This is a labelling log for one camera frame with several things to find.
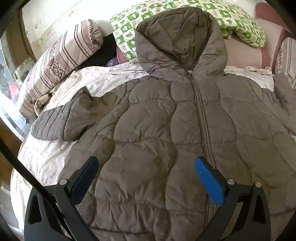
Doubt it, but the brown quilted hooded jacket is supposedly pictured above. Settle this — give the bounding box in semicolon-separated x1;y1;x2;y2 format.
31;6;296;241

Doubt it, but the white floral bed quilt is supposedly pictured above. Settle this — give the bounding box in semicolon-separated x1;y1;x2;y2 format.
11;63;274;231

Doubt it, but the stained glass window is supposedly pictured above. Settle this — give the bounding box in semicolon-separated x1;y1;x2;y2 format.
1;33;35;141

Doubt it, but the striped pillow at right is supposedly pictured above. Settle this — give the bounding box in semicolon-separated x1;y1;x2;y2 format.
275;38;296;90

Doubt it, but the striped pink floral pillow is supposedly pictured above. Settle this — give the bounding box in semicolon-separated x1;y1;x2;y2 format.
16;19;103;119

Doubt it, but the black garment behind pillows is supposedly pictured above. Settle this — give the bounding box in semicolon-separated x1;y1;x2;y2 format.
75;34;119;71

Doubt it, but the green white patterned pillow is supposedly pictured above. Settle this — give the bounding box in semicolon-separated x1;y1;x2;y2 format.
110;0;266;64

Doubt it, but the black cable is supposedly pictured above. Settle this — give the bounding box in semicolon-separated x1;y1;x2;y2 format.
0;138;70;235

